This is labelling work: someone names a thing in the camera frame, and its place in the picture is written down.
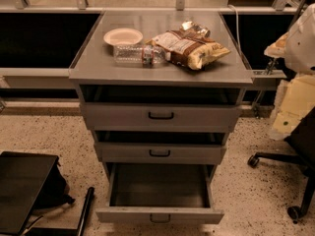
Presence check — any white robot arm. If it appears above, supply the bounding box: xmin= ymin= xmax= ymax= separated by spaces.
xmin=264 ymin=4 xmax=315 ymax=140

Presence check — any grey metal drawer cabinet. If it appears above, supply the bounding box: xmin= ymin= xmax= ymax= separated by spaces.
xmin=68 ymin=11 xmax=255 ymax=169

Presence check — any grey middle drawer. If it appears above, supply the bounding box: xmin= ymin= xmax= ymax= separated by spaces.
xmin=94 ymin=143 xmax=226 ymax=164

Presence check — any grey drawer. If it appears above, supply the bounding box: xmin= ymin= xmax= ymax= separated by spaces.
xmin=81 ymin=103 xmax=240 ymax=133
xmin=96 ymin=163 xmax=223 ymax=224
xmin=94 ymin=143 xmax=226 ymax=164

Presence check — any grey top drawer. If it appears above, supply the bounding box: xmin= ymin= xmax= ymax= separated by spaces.
xmin=81 ymin=103 xmax=240 ymax=133

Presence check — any grey bottom drawer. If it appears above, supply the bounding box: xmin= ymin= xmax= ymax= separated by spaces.
xmin=96 ymin=163 xmax=223 ymax=224

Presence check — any clear plastic water bottle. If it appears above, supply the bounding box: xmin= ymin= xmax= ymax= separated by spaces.
xmin=113 ymin=44 xmax=171 ymax=66

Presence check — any brown yellow chip bag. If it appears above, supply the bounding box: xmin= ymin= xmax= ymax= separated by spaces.
xmin=148 ymin=30 xmax=230 ymax=71

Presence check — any white paper bowl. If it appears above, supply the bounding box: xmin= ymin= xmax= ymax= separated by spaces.
xmin=103 ymin=28 xmax=143 ymax=46

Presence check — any small silver foil snack bag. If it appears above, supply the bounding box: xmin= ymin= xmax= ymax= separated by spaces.
xmin=180 ymin=21 xmax=211 ymax=37

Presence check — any black tube on floor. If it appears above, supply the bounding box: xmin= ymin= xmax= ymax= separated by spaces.
xmin=76 ymin=187 xmax=95 ymax=236

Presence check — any black bag on floor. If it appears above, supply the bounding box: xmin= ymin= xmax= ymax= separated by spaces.
xmin=33 ymin=165 xmax=75 ymax=209

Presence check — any black office chair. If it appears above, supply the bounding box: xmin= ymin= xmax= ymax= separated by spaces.
xmin=247 ymin=107 xmax=315 ymax=223

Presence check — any black flat case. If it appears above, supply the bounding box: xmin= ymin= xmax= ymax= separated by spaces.
xmin=0 ymin=151 xmax=58 ymax=236

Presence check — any grey metal pole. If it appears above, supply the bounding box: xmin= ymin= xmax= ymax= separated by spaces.
xmin=251 ymin=0 xmax=314 ymax=118

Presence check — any white cable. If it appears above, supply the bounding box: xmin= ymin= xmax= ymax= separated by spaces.
xmin=227 ymin=4 xmax=244 ymax=59

